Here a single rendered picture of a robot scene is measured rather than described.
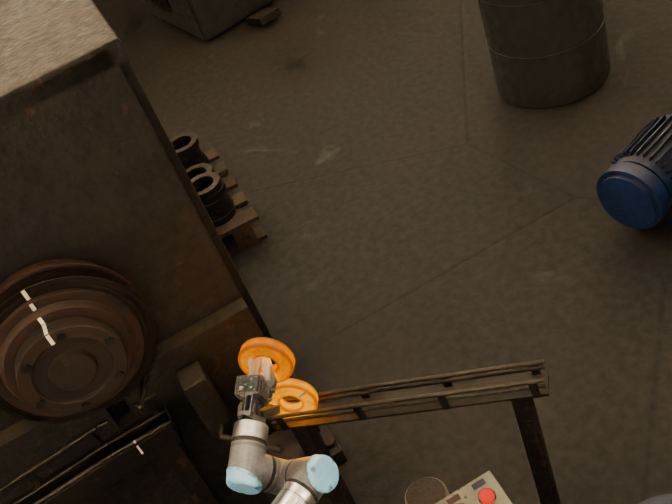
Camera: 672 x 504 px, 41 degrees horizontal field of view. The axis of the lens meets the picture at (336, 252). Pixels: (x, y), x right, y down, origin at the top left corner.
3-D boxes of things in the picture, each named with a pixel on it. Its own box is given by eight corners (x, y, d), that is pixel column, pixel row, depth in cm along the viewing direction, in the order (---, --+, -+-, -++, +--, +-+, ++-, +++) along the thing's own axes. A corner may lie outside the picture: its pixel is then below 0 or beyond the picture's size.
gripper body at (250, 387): (262, 371, 229) (257, 415, 223) (275, 384, 236) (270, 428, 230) (236, 373, 231) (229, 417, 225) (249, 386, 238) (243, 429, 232)
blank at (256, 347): (230, 341, 241) (226, 350, 239) (279, 331, 235) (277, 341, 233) (256, 378, 250) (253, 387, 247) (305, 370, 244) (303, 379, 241)
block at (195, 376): (204, 418, 281) (172, 369, 266) (226, 405, 282) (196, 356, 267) (214, 440, 272) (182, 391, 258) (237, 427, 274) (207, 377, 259)
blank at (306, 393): (297, 419, 264) (296, 428, 261) (254, 395, 258) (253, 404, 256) (329, 394, 255) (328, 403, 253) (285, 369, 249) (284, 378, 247)
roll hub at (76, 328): (48, 420, 240) (-8, 352, 222) (141, 368, 244) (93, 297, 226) (51, 433, 235) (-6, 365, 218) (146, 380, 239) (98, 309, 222)
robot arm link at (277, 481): (316, 500, 223) (274, 489, 217) (292, 503, 232) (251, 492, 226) (321, 463, 227) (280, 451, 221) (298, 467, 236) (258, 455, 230)
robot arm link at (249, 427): (272, 446, 228) (238, 448, 231) (274, 428, 230) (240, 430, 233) (258, 434, 221) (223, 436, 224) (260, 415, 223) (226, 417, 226)
